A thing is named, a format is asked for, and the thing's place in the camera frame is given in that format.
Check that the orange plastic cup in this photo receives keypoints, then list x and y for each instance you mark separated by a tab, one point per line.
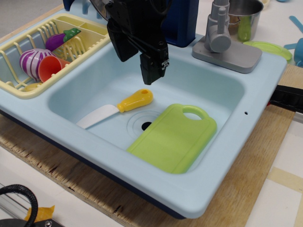
50	65

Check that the green plastic plate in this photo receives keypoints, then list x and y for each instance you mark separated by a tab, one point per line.
271	48

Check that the yellow tape piece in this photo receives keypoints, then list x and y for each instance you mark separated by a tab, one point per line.
44	213

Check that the steel pot lid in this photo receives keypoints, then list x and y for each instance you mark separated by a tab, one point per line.
100	6

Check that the yellow dish drying rack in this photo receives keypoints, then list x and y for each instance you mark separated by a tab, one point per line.
13	79

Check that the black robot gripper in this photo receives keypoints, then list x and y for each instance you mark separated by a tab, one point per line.
135	26

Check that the blue plastic utensil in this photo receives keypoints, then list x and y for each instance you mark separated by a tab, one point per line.
298	24

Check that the light blue toy sink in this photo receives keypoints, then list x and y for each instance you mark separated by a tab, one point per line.
234	100

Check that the dark blue plastic box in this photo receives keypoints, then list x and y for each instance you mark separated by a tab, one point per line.
179	27

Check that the yellow handled white toy knife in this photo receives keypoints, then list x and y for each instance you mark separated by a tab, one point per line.
138	99

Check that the black clamp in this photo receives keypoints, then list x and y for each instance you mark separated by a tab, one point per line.
289	98

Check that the plywood base board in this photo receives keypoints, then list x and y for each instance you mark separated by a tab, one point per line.
263	188

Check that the grey toy faucet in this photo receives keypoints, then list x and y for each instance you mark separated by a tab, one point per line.
218	48

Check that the stainless steel pot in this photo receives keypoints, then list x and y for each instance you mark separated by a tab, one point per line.
244	16

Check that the purple white striped toy onion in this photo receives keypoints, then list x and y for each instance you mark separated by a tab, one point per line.
30	60

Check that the purple toy eggplant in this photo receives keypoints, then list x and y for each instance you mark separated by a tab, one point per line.
58	40

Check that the green plastic cutting board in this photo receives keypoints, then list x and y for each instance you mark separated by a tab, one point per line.
175	139

